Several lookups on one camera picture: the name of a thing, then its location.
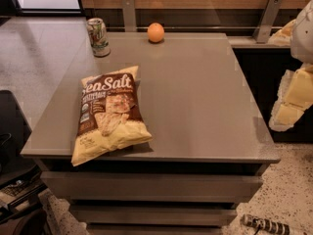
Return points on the black device on floor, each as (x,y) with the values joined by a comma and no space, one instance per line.
(20,198)

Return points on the left metal bracket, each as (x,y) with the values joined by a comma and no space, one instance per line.
(129,15)

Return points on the grey drawer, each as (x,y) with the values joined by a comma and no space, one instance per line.
(152,187)
(153,215)

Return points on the black chair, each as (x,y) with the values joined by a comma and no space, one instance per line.
(14,132)

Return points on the brown sea salt chip bag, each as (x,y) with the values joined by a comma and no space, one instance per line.
(110,117)

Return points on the striped cylindrical object on floor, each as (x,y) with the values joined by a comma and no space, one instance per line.
(267,225)

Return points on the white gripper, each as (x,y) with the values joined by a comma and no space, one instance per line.
(303,35)

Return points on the lower grey drawer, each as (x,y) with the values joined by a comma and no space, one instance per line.
(153,215)

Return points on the upper grey drawer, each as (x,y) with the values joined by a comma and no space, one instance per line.
(152,187)

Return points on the orange fruit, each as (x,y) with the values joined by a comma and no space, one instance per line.
(155,32)

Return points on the green white soda can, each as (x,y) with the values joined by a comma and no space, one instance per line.
(98,37)

